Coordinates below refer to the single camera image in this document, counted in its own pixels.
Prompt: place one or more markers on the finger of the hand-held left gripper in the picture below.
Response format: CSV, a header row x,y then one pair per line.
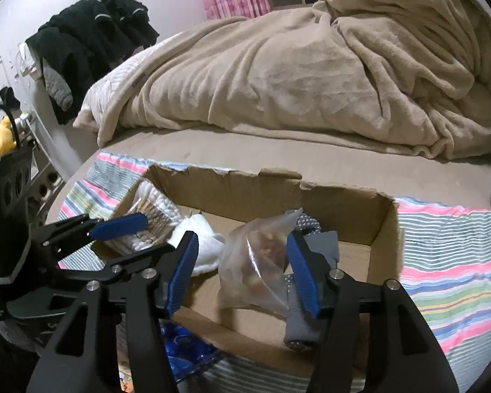
x,y
118,226
147,256

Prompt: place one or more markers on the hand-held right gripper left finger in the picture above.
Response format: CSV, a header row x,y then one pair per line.
x,y
181,275

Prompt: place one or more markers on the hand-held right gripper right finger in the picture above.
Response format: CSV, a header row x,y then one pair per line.
x,y
303,275

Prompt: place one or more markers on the clear plastic snack bag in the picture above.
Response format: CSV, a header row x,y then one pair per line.
x,y
245,262

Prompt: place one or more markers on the brown cardboard box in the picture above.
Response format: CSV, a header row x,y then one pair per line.
x,y
249,196

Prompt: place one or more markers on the white cloth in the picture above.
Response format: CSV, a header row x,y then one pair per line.
x,y
204,234

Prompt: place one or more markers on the white perforated rack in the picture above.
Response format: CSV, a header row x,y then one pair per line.
x,y
45,182

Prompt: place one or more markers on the grey dotted sock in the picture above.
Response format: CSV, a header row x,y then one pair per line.
x,y
303,332

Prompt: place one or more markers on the blue plastic packet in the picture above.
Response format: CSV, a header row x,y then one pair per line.
x,y
185,344

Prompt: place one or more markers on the beige bed mattress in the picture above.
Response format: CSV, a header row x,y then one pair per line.
x,y
270,151

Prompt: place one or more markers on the grey hanging garment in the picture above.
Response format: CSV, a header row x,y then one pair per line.
x,y
59,86

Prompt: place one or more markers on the white patterned pillow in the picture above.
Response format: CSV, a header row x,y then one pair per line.
x,y
106,90

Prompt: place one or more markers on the striped blanket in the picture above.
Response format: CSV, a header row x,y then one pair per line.
x,y
442,254

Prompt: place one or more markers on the black hanging clothing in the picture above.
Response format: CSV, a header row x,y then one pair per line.
x,y
98,28

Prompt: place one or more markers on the beige fleece blanket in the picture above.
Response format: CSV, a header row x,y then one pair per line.
x,y
290,69

